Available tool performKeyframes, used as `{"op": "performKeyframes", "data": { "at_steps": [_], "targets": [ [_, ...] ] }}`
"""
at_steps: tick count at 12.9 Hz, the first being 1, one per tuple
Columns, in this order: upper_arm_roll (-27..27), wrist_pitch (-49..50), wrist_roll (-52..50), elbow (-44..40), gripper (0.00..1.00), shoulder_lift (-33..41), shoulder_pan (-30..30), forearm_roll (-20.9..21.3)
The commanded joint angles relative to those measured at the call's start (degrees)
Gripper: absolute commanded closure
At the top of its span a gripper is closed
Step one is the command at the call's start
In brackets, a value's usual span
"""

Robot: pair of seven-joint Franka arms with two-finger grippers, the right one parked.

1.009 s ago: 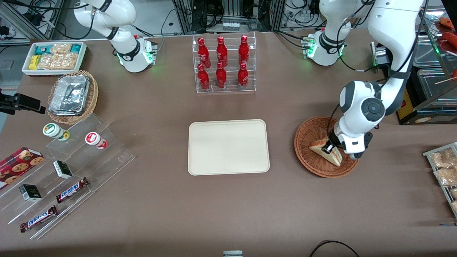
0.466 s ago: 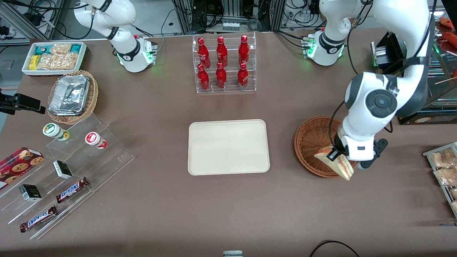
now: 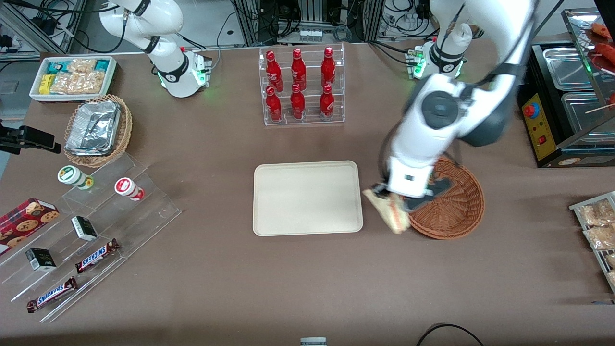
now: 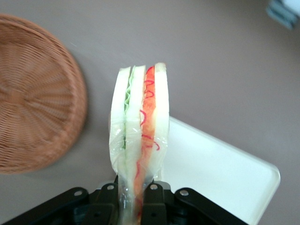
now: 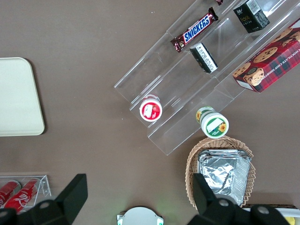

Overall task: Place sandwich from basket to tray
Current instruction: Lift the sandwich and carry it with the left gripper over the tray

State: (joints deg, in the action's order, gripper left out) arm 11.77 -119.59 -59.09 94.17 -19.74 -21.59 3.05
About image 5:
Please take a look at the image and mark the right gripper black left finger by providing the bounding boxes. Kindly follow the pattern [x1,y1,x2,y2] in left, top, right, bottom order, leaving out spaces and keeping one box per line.
[0,173,89,225]

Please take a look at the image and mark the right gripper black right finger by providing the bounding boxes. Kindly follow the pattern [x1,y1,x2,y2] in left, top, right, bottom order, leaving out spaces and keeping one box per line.
[188,173,300,225]

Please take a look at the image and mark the light wicker basket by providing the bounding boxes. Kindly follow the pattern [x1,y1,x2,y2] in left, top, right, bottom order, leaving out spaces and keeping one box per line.
[186,137,256,209]

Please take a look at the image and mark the cream plastic tray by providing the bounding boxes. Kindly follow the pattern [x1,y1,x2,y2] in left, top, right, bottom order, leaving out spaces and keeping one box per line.
[0,57,45,136]

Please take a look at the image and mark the clear acrylic bottle rack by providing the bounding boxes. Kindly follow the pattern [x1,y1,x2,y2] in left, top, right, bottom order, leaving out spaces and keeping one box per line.
[0,175,52,211]

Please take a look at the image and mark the stacked aluminium foil trays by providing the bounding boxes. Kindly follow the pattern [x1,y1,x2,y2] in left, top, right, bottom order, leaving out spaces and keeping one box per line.
[198,150,251,206]

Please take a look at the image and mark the red cola bottle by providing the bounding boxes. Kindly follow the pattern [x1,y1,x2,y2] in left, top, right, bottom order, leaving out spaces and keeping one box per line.
[0,180,22,207]
[4,179,42,211]

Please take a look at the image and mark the green lid yogurt cup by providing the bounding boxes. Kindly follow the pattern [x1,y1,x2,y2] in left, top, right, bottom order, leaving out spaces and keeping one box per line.
[195,106,230,138]

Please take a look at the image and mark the yellow snack packet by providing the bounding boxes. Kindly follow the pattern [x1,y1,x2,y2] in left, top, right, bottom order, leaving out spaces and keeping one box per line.
[284,216,300,225]

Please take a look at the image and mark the red lid yogurt cup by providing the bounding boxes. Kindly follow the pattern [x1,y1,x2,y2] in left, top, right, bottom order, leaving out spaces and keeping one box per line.
[139,94,163,122]

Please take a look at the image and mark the clear acrylic stepped display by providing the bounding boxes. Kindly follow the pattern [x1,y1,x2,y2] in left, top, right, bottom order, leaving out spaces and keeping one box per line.
[114,0,300,156]

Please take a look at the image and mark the small black carton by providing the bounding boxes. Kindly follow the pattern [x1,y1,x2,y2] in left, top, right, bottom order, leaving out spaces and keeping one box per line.
[189,43,218,74]
[233,0,270,33]

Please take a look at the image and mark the red tartan cookie box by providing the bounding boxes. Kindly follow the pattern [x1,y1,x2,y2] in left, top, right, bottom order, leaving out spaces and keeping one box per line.
[232,18,300,93]

